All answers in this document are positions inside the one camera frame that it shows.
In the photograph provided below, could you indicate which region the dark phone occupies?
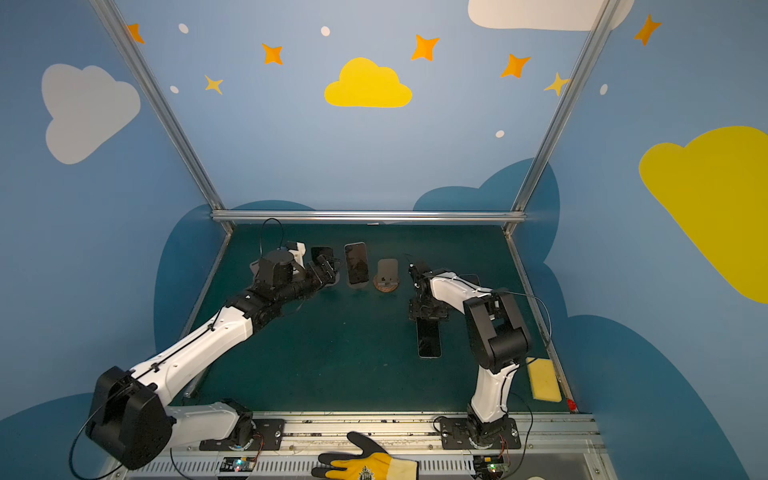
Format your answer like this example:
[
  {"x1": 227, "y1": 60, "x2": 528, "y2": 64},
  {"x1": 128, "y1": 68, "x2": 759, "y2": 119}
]
[{"x1": 416, "y1": 319, "x2": 442, "y2": 359}]

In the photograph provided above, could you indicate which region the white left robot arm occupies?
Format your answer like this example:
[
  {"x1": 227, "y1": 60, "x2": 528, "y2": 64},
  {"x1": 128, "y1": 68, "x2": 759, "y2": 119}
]
[{"x1": 82, "y1": 242, "x2": 340, "y2": 470}]

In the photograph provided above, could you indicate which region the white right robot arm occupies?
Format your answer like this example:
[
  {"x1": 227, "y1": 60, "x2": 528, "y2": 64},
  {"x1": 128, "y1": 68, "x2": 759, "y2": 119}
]
[{"x1": 408, "y1": 261, "x2": 532, "y2": 438}]

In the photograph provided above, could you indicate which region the black phone back left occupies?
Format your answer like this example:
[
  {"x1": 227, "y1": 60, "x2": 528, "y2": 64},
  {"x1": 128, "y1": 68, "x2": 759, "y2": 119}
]
[{"x1": 310, "y1": 246, "x2": 335, "y2": 266}]

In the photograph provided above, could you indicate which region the pink phone back middle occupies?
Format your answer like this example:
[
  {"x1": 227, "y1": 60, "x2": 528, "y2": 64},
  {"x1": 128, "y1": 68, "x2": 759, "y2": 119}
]
[{"x1": 344, "y1": 242, "x2": 370, "y2": 286}]

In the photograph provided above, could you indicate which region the yellow sponge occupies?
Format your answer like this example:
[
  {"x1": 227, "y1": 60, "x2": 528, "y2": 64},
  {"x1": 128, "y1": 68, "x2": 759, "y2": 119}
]
[{"x1": 526, "y1": 357, "x2": 562, "y2": 403}]

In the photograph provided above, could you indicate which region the yellow black work glove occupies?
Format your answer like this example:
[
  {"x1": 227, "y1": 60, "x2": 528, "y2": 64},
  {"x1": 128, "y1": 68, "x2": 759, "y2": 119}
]
[{"x1": 311, "y1": 431, "x2": 420, "y2": 480}]

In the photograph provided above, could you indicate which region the grey metal tube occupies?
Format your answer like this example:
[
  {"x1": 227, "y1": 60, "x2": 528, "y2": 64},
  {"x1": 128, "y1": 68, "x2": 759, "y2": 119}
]
[{"x1": 182, "y1": 366, "x2": 211, "y2": 401}]

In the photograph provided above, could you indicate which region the right circuit board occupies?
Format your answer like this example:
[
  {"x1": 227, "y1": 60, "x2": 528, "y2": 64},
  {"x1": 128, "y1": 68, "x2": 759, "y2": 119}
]
[{"x1": 472, "y1": 456, "x2": 509, "y2": 480}]

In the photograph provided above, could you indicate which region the circuit board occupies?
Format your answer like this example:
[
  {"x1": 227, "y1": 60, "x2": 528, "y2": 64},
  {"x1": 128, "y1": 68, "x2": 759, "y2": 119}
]
[
  {"x1": 472, "y1": 456, "x2": 509, "y2": 480},
  {"x1": 219, "y1": 457, "x2": 257, "y2": 473}
]

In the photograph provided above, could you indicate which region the left circuit board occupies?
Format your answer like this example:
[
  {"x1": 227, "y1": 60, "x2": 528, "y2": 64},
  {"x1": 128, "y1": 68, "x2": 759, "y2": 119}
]
[{"x1": 219, "y1": 457, "x2": 257, "y2": 473}]

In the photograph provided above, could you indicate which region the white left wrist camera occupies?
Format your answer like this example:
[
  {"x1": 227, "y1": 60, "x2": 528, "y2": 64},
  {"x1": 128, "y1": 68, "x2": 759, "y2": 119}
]
[{"x1": 285, "y1": 241, "x2": 306, "y2": 266}]

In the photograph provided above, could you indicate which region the wooden ring phone stand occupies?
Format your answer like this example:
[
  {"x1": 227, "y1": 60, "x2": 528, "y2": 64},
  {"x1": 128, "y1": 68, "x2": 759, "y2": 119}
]
[{"x1": 374, "y1": 258, "x2": 400, "y2": 293}]

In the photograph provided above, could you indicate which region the aluminium frame rail back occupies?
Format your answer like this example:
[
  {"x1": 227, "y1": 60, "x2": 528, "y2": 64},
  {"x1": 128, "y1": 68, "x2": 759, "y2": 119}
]
[{"x1": 211, "y1": 210, "x2": 526, "y2": 223}]

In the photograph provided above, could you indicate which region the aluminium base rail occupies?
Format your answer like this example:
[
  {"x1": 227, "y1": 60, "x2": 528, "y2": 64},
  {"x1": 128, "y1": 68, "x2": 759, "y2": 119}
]
[{"x1": 104, "y1": 412, "x2": 617, "y2": 479}]

